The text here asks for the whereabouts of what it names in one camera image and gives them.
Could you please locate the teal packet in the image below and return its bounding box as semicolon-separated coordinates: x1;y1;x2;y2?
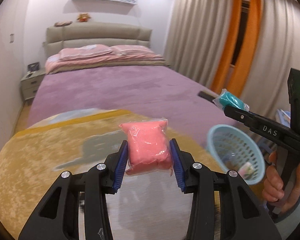
212;88;250;112

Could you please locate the pink packet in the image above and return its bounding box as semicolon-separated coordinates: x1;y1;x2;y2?
120;119;173;176

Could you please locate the person's right hand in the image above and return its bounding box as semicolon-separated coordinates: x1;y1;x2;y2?
262;152;300;214

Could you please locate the light blue plastic basket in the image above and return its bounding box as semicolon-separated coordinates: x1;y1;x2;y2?
206;125;266;185

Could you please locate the orange curtain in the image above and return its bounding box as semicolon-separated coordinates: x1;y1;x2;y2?
210;0;262;98

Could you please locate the round yellow panda rug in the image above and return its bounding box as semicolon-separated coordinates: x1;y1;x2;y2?
0;107;231;240

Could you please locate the dark brush on bed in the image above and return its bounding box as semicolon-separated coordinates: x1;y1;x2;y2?
198;91;218;102

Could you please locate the grey bedside nightstand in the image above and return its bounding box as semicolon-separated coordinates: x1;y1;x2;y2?
20;69;46;101

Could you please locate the beige curtain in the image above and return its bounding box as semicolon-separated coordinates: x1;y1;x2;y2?
164;0;234;87

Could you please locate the bed with purple blanket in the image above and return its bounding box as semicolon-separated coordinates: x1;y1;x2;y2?
26;22;239;140

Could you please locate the pink folded quilt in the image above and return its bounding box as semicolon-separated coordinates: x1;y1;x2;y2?
45;54;167;74

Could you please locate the pink pillow left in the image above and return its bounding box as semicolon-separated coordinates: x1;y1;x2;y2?
59;44;113;61

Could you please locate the pink pillow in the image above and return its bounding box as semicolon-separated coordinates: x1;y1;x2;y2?
59;44;113;61
110;45;155;55

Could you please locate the pink pillow right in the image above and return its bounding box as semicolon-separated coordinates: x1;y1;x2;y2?
110;45;155;55

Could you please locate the beige padded headboard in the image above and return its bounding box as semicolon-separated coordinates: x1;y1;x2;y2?
43;22;152;57

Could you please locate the dark ornament on headboard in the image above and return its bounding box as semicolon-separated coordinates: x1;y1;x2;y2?
54;21;73;27

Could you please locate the orange plush toy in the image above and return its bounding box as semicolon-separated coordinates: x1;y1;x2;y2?
77;13;91;22

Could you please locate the picture frame on nightstand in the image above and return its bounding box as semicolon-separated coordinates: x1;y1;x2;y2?
27;62;40;72

